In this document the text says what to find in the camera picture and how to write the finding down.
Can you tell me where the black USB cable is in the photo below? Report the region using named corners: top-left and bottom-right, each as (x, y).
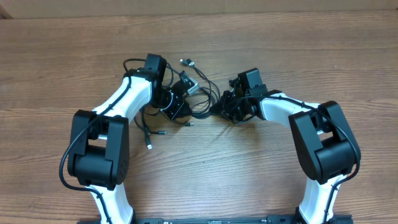
top-left (133, 58), bottom-right (222, 151)

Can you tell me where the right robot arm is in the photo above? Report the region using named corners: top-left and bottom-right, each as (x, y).
top-left (210, 68), bottom-right (361, 223)

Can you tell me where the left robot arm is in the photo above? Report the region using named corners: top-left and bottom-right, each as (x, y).
top-left (59, 54), bottom-right (199, 223)

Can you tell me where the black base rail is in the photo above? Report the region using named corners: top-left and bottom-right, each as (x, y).
top-left (77, 215), bottom-right (354, 224)

